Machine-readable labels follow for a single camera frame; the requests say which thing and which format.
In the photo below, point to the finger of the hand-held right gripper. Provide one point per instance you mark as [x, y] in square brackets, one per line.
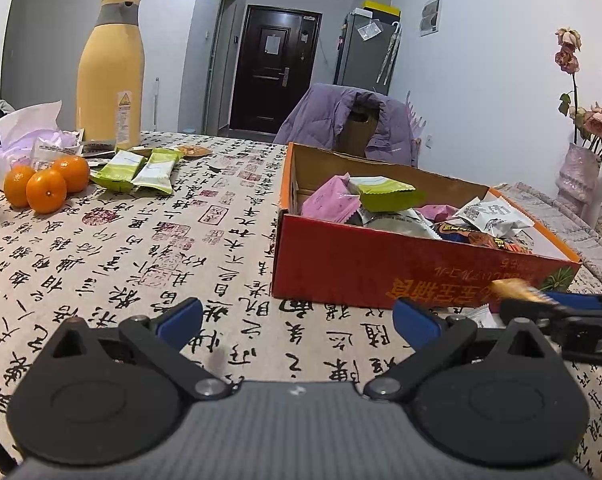
[576, 301]
[591, 340]

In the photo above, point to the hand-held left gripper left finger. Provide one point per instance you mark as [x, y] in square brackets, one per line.
[181, 320]

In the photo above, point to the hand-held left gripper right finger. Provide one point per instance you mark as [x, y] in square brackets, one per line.
[416, 322]

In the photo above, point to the small white snack packet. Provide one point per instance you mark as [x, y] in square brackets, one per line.
[476, 319]

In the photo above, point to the gold silver snack packet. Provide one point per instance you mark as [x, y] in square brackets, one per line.
[511, 287]

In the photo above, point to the red cardboard box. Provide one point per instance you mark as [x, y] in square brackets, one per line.
[341, 265]

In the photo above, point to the silver grey snack packet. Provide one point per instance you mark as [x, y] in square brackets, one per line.
[396, 225]

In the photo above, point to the colourful orange blue snack bag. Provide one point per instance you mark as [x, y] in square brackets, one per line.
[481, 240]

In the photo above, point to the pink snack packet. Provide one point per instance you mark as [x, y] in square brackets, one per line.
[331, 200]
[438, 211]

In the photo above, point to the white black-print snack packet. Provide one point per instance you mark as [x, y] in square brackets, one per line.
[491, 217]

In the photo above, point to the green white snack packet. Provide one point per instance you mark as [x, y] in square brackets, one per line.
[388, 195]

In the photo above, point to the grey patterned cloth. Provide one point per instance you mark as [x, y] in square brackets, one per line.
[571, 225]

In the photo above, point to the lilac ribbed vase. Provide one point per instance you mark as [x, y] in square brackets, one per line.
[578, 180]

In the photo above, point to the small orange-brown packet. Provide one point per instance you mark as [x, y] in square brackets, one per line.
[193, 151]

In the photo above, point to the dried pink flowers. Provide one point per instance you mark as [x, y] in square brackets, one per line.
[596, 120]

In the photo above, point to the orange mandarin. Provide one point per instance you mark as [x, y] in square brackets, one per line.
[17, 186]
[46, 190]
[73, 172]

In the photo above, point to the small dark packet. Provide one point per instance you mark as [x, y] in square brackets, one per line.
[98, 148]

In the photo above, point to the purple spiky decoration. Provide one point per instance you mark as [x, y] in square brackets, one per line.
[416, 125]

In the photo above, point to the wooden chair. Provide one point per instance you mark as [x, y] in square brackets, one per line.
[361, 132]

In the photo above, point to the small white sachet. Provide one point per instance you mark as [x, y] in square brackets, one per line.
[56, 152]

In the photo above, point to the purple jacket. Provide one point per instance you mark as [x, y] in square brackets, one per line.
[316, 115]

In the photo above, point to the dark entrance door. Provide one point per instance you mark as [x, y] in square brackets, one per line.
[271, 95]

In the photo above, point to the yellow thermos bottle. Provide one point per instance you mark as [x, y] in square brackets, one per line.
[111, 85]

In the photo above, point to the lilac tissue pack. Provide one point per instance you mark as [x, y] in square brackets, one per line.
[26, 125]

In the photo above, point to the grey interior door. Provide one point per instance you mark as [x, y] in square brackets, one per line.
[221, 60]

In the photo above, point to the grey refrigerator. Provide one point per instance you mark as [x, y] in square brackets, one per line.
[361, 60]

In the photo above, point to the hanging folded umbrellas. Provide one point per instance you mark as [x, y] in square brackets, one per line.
[388, 55]

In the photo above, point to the clear plastic bag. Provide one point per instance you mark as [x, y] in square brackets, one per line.
[368, 30]

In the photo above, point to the yellow box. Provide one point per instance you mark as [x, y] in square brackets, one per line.
[381, 8]

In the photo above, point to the white wall panel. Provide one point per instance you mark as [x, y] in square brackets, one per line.
[430, 16]

